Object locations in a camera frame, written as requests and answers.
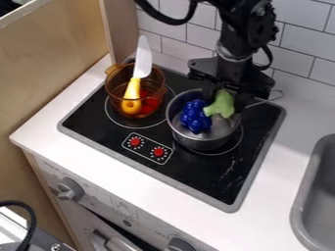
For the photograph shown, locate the silver pot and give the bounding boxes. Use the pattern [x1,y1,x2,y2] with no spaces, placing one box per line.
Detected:
[165,87,286,153]

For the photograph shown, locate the green toy broccoli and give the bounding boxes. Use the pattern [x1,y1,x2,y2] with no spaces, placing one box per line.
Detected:
[201,89,237,120]

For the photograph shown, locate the orange clear cup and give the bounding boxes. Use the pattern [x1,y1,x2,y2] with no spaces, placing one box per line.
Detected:
[103,62,169,120]

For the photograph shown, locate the wooden board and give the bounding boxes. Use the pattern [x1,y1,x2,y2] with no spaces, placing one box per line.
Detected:
[0,0,142,244]

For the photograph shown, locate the red toy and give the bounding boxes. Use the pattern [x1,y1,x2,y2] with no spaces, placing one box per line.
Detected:
[137,89,162,115]

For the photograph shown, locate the blue toy grapes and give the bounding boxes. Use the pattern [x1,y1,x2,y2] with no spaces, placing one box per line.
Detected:
[177,98,215,134]

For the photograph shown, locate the white spatula with yellow handle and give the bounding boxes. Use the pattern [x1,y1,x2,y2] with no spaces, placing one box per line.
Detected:
[120,34,155,115]

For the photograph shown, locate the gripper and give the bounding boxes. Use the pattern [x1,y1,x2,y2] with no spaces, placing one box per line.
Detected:
[187,55,276,115]

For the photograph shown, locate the toy stove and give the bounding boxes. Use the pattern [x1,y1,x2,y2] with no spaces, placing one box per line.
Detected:
[56,58,288,214]

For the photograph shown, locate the toy sink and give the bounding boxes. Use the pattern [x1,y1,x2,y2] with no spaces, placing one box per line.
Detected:
[289,132,335,251]

